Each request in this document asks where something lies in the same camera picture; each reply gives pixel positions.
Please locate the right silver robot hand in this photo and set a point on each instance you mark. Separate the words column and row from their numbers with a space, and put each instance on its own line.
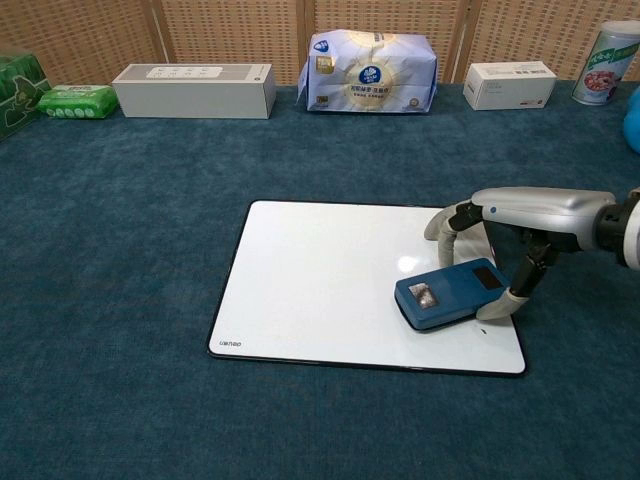
column 540, row 210

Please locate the blue board eraser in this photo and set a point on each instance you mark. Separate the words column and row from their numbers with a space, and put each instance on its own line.
column 455, row 292

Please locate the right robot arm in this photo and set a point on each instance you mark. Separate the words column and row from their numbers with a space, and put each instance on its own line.
column 632, row 230

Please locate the white drawing board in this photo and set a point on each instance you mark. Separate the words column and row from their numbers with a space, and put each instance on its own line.
column 320, row 290

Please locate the blue detergent pump bottle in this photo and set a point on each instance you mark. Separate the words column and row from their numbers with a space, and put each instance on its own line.
column 632, row 125

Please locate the small white carton box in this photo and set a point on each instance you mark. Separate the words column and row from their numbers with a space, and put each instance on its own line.
column 507, row 87

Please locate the white wipes canister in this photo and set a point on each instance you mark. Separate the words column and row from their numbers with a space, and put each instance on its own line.
column 602, row 65

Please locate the blue white tissue pack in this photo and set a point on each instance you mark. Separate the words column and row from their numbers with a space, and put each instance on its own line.
column 370, row 75

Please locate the bamboo folding screen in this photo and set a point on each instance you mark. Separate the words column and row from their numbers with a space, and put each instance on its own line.
column 225, row 35

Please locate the white rectangular speaker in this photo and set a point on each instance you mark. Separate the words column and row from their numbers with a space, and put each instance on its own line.
column 195, row 95

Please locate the teal table mat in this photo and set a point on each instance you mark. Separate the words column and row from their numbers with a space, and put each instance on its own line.
column 125, row 250

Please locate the green wet wipes pack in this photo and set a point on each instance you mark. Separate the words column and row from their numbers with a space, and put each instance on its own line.
column 75, row 102

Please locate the green sachet display box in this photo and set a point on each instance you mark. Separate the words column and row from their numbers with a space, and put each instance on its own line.
column 17, row 95

